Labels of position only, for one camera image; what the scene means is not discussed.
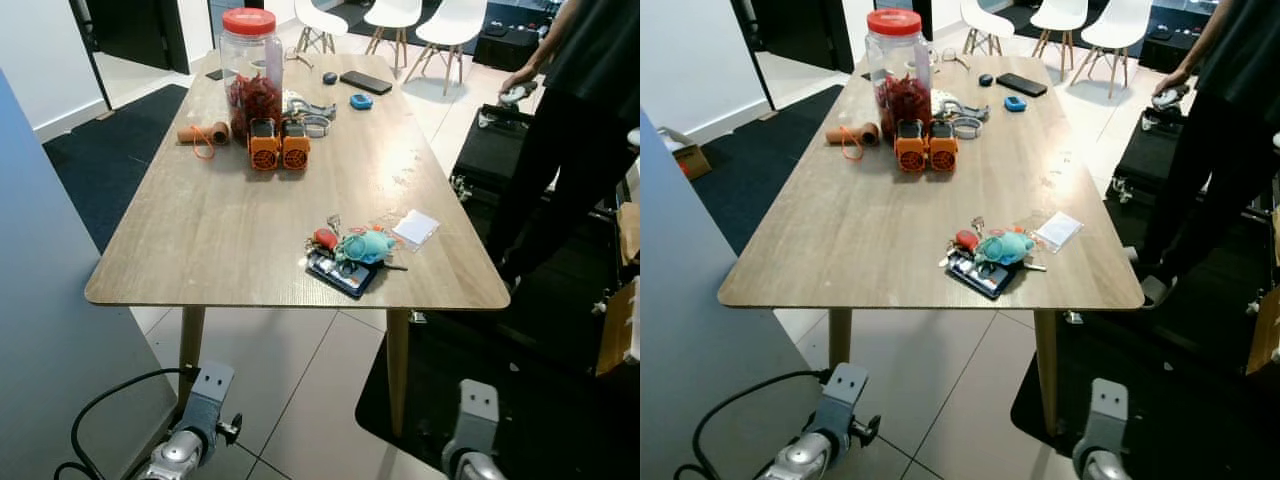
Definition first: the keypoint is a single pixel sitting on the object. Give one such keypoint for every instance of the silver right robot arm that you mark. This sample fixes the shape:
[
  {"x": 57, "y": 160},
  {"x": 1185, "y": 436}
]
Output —
[
  {"x": 472, "y": 465},
  {"x": 1100, "y": 467}
]

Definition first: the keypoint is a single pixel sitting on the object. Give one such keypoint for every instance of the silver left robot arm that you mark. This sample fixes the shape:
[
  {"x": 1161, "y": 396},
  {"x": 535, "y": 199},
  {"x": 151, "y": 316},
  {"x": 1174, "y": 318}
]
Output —
[
  {"x": 805, "y": 458},
  {"x": 178, "y": 455}
]

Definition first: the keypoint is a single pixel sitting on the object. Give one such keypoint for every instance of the keys with teal plush toy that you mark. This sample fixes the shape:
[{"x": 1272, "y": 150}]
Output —
[
  {"x": 1003, "y": 248},
  {"x": 365, "y": 246}
]

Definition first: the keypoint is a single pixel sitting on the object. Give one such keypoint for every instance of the brown cardboard box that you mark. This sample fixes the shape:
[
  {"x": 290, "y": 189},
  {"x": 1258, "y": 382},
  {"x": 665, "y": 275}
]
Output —
[
  {"x": 1265, "y": 335},
  {"x": 620, "y": 330}
]

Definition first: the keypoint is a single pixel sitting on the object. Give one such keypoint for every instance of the small open cardboard box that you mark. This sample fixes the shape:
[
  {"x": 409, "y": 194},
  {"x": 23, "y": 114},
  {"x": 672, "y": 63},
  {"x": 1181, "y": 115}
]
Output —
[{"x": 692, "y": 160}]

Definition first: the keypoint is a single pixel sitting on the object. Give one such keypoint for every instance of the grey blue partition panel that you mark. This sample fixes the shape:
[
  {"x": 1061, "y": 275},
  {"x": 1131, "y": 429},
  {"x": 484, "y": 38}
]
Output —
[
  {"x": 60, "y": 330},
  {"x": 700, "y": 340}
]

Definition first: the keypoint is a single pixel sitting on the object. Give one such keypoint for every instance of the dark blue carpet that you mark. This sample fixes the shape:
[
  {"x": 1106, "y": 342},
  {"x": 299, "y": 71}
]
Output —
[
  {"x": 105, "y": 165},
  {"x": 745, "y": 175}
]

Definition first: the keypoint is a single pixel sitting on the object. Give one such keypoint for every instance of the person in black clothes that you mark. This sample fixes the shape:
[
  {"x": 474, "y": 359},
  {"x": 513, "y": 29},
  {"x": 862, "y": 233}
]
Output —
[
  {"x": 570, "y": 120},
  {"x": 1230, "y": 120}
]

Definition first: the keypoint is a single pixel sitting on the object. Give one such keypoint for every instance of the black equipment case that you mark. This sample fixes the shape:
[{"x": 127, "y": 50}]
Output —
[
  {"x": 1150, "y": 155},
  {"x": 492, "y": 150}
]

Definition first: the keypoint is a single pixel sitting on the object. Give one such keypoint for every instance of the wooden table leg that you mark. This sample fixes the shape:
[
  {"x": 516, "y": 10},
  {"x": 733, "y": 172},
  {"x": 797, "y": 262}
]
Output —
[
  {"x": 398, "y": 370},
  {"x": 840, "y": 335},
  {"x": 191, "y": 345},
  {"x": 1047, "y": 370}
]

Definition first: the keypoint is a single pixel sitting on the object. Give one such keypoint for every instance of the small white plastic bag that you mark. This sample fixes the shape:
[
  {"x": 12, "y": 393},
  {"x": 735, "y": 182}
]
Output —
[
  {"x": 416, "y": 228},
  {"x": 1059, "y": 231}
]

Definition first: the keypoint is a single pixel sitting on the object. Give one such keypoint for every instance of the black low cabinet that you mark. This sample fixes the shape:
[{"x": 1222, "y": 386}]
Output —
[
  {"x": 510, "y": 40},
  {"x": 1175, "y": 40}
]

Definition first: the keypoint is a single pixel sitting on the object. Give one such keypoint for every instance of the small orange fan box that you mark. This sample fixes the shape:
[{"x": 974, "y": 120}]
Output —
[
  {"x": 942, "y": 151},
  {"x": 264, "y": 150},
  {"x": 295, "y": 150},
  {"x": 910, "y": 151}
]

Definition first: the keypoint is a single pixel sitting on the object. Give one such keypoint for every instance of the white chair with wooden legs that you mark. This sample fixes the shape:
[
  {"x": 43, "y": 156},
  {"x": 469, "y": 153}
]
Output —
[
  {"x": 985, "y": 15},
  {"x": 392, "y": 12},
  {"x": 1115, "y": 27},
  {"x": 1057, "y": 12},
  {"x": 450, "y": 25},
  {"x": 320, "y": 15}
]

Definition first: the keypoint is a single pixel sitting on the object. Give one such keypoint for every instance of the clear jar with red lid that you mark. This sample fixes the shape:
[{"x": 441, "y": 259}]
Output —
[
  {"x": 896, "y": 60},
  {"x": 250, "y": 60}
]

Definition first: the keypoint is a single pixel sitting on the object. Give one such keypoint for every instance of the red key fob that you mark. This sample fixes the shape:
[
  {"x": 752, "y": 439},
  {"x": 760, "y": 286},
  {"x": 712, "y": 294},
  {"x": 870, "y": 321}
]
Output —
[
  {"x": 966, "y": 241},
  {"x": 325, "y": 239}
]

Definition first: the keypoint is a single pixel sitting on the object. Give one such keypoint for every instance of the black phone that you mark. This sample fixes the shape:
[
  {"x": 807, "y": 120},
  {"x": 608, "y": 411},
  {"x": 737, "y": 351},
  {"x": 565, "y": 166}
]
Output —
[
  {"x": 365, "y": 82},
  {"x": 1021, "y": 84}
]

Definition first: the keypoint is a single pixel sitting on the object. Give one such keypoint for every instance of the silver grey metal tool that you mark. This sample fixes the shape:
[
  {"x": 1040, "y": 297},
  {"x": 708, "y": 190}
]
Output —
[
  {"x": 312, "y": 112},
  {"x": 962, "y": 113}
]

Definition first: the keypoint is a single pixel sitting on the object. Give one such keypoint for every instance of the black floor mat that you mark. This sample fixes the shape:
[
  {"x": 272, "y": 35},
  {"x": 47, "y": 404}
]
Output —
[{"x": 1180, "y": 420}]

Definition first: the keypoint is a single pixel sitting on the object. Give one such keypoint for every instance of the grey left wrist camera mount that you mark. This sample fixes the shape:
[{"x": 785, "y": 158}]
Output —
[
  {"x": 842, "y": 393},
  {"x": 210, "y": 392}
]

